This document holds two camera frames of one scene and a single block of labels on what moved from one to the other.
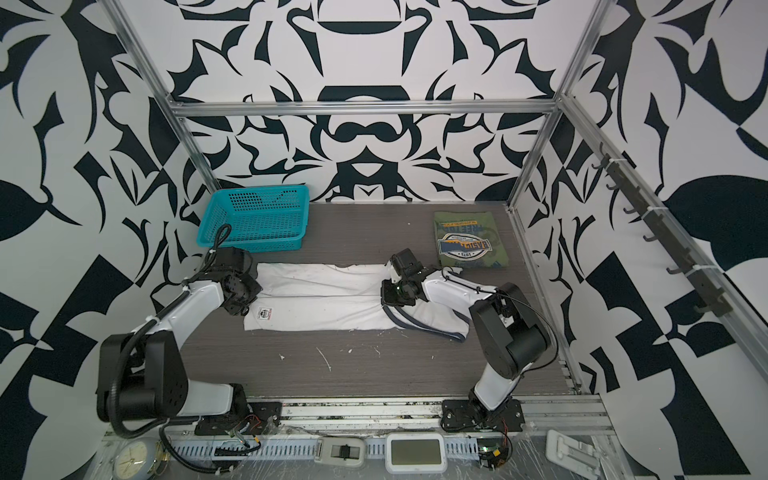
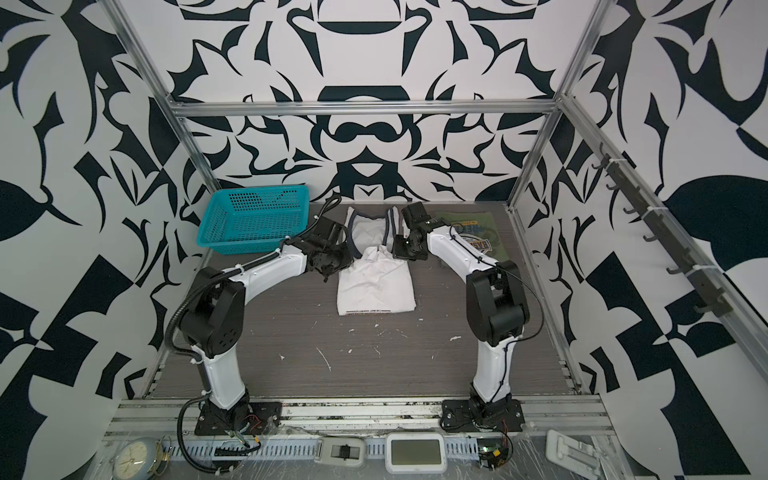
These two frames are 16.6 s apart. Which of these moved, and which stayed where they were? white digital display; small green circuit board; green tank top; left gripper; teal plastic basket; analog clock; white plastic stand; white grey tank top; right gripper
Moved: white grey tank top; right gripper; left gripper
Stayed: analog clock; teal plastic basket; white digital display; green tank top; small green circuit board; white plastic stand
